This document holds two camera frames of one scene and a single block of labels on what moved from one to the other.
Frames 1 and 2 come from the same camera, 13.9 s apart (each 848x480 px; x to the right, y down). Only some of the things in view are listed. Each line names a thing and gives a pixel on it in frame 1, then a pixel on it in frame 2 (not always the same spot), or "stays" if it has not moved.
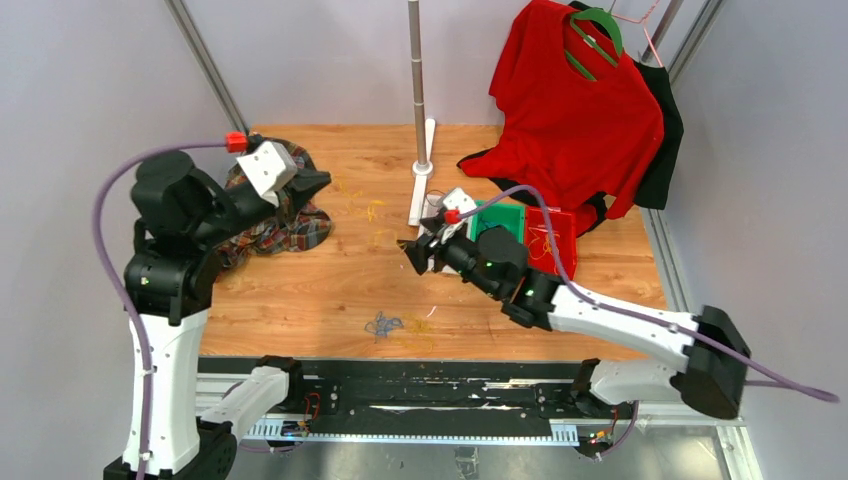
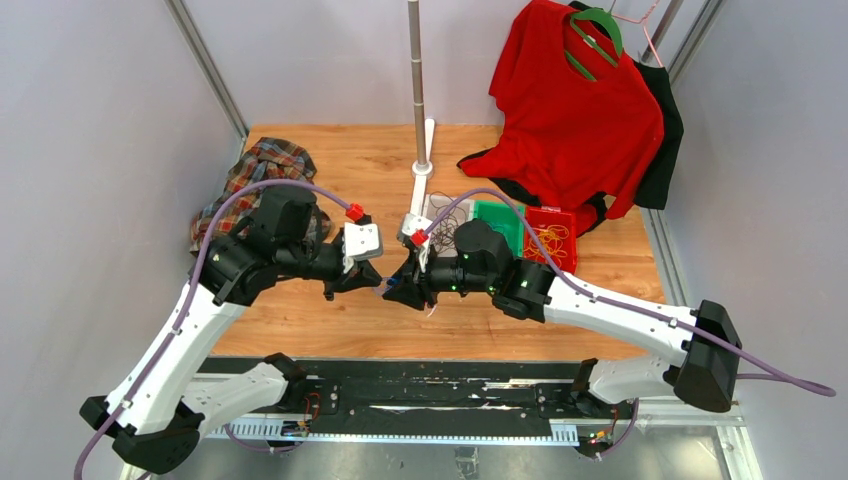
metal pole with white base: [423, 166] stays
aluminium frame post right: [692, 39] stays
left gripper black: [302, 188] to [362, 274]
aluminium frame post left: [178, 9] stays
